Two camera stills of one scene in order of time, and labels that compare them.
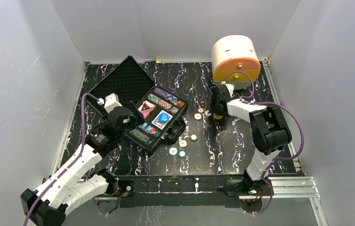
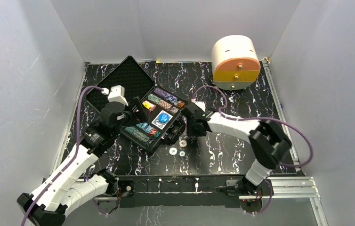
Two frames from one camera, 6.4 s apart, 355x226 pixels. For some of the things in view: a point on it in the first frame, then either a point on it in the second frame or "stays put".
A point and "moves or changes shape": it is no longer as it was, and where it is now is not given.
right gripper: (213, 102) to (190, 131)
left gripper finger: (139, 117) to (144, 112)
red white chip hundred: (183, 143) stays put
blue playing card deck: (157, 123) stays put
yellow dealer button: (217, 117) moves or changes shape
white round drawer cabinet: (235, 60) stays put
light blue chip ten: (173, 151) stays put
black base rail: (182, 190) stays put
